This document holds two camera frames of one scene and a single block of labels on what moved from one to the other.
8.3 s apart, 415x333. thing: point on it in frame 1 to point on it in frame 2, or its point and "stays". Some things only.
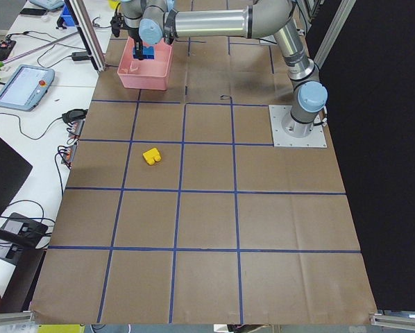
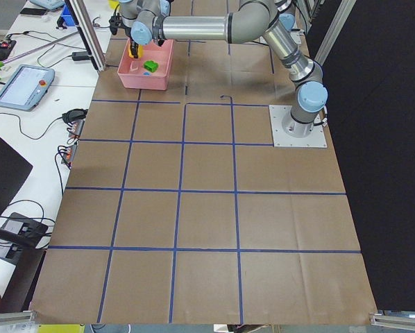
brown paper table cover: [178, 211] stays
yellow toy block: [152, 155] to [140, 50]
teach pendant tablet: [26, 89] stays
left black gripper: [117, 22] stays
